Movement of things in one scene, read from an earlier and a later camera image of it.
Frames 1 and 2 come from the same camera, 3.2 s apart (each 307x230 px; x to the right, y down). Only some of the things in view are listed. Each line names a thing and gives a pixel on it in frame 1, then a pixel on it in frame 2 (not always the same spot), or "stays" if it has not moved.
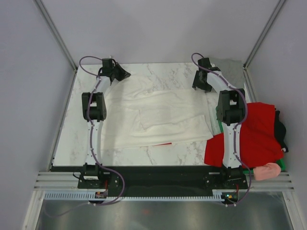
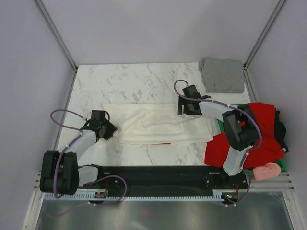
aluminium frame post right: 279,5 stays
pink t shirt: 268,171 stays
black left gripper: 124,74 to 112,129
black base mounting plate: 163,179 stays
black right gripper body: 201,84 to 188,111
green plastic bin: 281,162 stays
